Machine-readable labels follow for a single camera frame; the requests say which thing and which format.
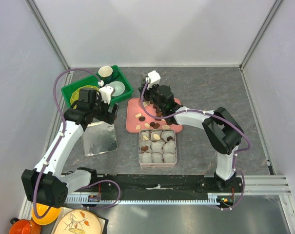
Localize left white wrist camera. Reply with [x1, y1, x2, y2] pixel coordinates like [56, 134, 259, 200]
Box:
[98, 81, 115, 104]

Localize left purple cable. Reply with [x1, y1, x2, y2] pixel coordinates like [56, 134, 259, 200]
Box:
[33, 68, 103, 217]

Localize decorated round plate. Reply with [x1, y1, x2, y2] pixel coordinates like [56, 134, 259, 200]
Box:
[54, 209, 102, 234]

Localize pink chocolate tin box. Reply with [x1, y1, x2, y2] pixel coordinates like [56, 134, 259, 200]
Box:
[138, 129, 177, 168]

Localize yellow green plate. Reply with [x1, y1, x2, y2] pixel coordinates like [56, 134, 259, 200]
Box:
[70, 85, 99, 105]

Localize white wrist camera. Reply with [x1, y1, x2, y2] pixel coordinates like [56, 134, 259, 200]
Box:
[144, 70, 161, 90]
[98, 81, 115, 104]

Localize yellow bowl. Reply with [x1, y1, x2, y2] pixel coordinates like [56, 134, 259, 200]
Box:
[32, 203, 61, 226]

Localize silver tin lid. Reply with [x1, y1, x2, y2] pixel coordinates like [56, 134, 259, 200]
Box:
[81, 121, 118, 157]

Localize green plastic crate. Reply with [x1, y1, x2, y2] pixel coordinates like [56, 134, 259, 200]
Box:
[61, 65, 134, 107]

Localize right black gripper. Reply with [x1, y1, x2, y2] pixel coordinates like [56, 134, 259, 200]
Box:
[138, 81, 165, 112]

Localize orange mug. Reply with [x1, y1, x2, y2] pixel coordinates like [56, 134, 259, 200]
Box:
[9, 217, 41, 234]

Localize pale green bowl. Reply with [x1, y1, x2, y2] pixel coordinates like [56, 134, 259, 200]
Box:
[109, 81, 125, 97]

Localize pink plastic tray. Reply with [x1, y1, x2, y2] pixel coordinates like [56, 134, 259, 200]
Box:
[125, 97, 183, 133]

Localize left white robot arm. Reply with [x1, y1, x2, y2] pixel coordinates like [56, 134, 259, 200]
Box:
[21, 85, 118, 208]

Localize brown oval chocolate piece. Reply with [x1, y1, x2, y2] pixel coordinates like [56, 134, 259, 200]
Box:
[141, 145, 149, 152]

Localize white oval chocolate piece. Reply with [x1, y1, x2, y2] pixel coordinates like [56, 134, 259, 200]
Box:
[151, 133, 161, 141]

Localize dark teal mug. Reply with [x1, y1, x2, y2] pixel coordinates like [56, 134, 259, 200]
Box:
[98, 66, 119, 84]

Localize metal tongs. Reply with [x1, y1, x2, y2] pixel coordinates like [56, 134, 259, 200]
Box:
[141, 76, 146, 86]

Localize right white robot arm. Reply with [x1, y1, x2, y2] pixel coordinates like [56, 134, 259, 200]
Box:
[138, 81, 245, 192]

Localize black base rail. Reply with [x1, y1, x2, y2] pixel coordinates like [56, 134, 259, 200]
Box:
[76, 174, 243, 195]

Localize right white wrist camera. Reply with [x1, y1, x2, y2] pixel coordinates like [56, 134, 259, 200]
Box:
[144, 70, 161, 90]

